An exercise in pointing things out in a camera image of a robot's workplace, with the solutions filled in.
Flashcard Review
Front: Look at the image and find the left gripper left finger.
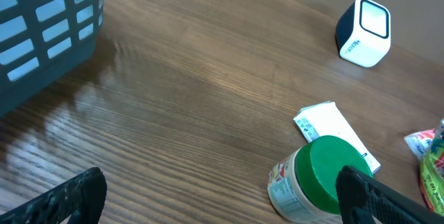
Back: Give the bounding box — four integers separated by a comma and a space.
1, 167, 107, 224

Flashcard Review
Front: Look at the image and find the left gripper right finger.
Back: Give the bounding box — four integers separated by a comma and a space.
336, 166, 443, 224

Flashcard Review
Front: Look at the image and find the green lid plastic jar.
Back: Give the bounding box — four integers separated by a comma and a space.
267, 135, 373, 223

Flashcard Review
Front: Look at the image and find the red small snack pack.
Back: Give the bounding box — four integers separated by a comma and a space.
404, 129, 435, 160

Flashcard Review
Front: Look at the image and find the haribo gummy bag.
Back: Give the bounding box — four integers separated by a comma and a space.
420, 120, 443, 216

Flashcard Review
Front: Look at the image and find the white tissue pack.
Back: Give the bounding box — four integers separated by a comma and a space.
293, 101, 381, 174

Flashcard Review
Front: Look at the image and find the white barcode scanner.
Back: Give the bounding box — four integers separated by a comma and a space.
335, 0, 391, 68

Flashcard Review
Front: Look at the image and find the grey plastic mesh basket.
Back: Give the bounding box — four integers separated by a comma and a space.
1, 0, 104, 115

